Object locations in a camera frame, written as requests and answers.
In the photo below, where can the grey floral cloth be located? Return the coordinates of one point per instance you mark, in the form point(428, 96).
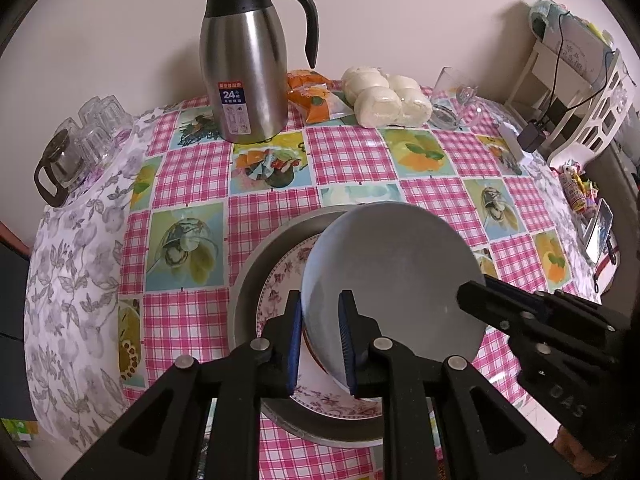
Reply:
point(70, 285)

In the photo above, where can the white square bowl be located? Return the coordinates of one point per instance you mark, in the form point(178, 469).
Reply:
point(400, 270)

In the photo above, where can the floral rimmed round plate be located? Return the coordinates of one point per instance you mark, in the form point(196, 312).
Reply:
point(277, 285)

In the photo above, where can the colourful candy packet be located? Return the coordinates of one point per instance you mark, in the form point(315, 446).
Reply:
point(574, 187)

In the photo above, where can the green box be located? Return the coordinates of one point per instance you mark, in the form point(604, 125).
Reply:
point(20, 432)

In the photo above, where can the bag of steamed buns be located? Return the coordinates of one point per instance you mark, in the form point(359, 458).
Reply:
point(387, 97)

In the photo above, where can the pale printed package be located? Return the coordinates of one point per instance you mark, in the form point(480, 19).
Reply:
point(575, 40)

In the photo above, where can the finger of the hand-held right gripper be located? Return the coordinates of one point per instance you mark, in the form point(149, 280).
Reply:
point(530, 325)
point(575, 310)

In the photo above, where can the white plastic rack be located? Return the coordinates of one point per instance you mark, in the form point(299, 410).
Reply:
point(595, 105)

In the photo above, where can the clear glass mug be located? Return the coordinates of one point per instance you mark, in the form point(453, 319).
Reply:
point(455, 97)

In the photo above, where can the dark cabinet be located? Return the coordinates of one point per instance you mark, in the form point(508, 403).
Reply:
point(10, 300)

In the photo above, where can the black charger adapter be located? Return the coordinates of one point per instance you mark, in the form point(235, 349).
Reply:
point(534, 136)

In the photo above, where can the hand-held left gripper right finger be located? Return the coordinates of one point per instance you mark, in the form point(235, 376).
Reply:
point(347, 355)

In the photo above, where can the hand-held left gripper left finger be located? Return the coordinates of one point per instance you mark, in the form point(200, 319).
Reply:
point(295, 355)

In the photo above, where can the white plastic block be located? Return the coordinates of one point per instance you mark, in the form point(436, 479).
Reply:
point(515, 145)

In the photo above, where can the orange snack packet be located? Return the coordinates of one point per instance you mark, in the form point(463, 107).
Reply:
point(315, 97)

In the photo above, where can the stainless steel thermos jug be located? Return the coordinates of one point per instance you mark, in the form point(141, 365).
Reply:
point(245, 60)

